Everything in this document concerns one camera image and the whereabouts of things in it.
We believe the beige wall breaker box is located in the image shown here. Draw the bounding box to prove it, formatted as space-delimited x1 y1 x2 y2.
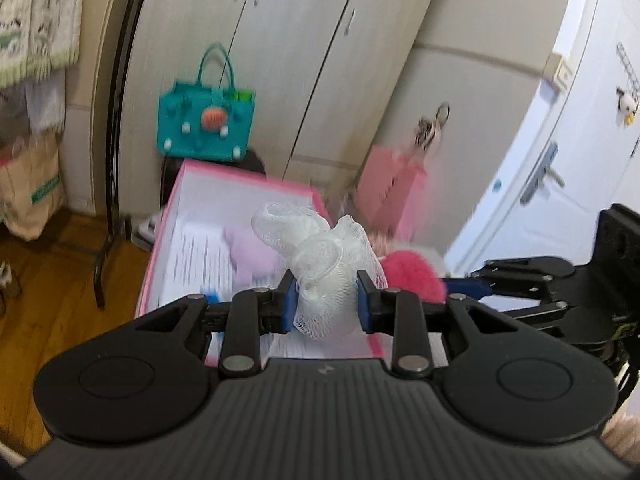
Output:
551 52 576 92

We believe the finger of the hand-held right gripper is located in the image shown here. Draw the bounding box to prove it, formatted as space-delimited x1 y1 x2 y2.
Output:
442 277 571 333
467 256 576 291

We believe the white door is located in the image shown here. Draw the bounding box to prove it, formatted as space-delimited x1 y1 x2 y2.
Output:
445 0 640 281

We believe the black cable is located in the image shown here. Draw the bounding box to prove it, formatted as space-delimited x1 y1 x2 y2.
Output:
616 355 640 411

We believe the grey wooden wardrobe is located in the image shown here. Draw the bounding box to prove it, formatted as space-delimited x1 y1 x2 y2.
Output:
117 0 451 221

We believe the black metal clothes rack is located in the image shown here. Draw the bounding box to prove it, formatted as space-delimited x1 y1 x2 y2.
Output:
92 0 156 311

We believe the person's right forearm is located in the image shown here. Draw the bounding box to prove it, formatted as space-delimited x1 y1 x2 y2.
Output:
600 407 640 466

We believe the light wood cabinet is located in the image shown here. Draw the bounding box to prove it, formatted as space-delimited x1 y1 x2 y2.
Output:
65 0 146 211

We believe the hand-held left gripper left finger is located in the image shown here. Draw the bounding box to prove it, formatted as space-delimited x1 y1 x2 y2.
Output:
132 269 299 378

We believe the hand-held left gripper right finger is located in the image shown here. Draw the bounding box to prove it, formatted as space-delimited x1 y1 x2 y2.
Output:
356 270 523 380

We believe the white mesh bath pouf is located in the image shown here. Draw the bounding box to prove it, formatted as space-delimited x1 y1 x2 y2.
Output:
251 201 388 341

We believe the pink cardboard box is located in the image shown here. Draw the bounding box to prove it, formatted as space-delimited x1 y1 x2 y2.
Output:
135 159 386 361

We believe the purple plush toy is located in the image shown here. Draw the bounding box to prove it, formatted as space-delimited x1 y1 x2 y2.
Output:
222 227 286 291

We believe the pink tote bag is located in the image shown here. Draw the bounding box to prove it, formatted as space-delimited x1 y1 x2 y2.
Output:
356 115 441 241

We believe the metal door handle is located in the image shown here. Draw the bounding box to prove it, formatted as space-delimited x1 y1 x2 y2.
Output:
520 142 566 206

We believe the metal wire rack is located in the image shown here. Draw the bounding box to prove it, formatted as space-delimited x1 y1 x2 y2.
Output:
615 42 640 98

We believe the small panda plush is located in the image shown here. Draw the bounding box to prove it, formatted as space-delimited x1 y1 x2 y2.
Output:
616 87 640 126

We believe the brown paper bag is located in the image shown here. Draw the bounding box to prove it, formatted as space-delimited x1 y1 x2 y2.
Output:
0 132 67 242

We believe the teal felt handbag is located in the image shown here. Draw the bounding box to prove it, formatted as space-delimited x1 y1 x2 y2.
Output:
157 42 257 162

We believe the cream knitted cardigan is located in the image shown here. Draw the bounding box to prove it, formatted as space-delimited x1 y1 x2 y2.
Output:
0 0 88 136

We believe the pink fluffy plush ball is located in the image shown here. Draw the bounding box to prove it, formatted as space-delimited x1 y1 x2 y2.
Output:
382 249 448 306

